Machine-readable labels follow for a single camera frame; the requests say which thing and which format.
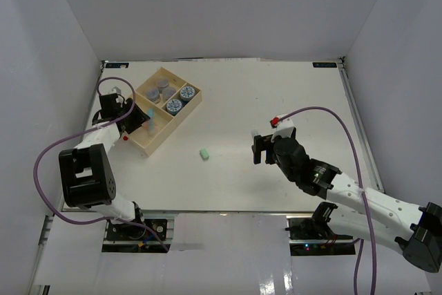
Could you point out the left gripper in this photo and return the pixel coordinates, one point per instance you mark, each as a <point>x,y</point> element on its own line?
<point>139,117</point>

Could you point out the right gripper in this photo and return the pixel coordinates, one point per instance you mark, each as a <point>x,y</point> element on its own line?
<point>262,144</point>

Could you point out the blue highlighter pen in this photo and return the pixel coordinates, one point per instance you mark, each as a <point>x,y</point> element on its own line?
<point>151,122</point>

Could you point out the blue patterned jar front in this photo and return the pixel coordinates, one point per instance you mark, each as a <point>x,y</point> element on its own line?
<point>174,106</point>

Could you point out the blue patterned jar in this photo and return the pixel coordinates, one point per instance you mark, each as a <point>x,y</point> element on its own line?
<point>174,106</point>
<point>187,93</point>

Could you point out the blue patterned jar back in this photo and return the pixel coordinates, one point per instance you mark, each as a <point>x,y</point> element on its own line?
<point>187,93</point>

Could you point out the green highlighter cap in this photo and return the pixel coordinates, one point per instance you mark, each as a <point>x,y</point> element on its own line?
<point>204,154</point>

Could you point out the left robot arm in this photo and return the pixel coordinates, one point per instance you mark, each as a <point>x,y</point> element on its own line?
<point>87,179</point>

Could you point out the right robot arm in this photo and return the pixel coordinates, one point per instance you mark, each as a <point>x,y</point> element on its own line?
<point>346,209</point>

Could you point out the beige three-compartment tray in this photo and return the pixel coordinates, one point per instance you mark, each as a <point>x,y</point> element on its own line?
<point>165,123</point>

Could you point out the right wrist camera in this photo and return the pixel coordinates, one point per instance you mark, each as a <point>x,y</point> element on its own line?
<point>283,128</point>

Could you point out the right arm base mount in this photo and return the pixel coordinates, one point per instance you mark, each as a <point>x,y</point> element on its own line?
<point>305,241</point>

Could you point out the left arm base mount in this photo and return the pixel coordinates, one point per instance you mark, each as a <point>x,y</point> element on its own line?
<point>123,232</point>

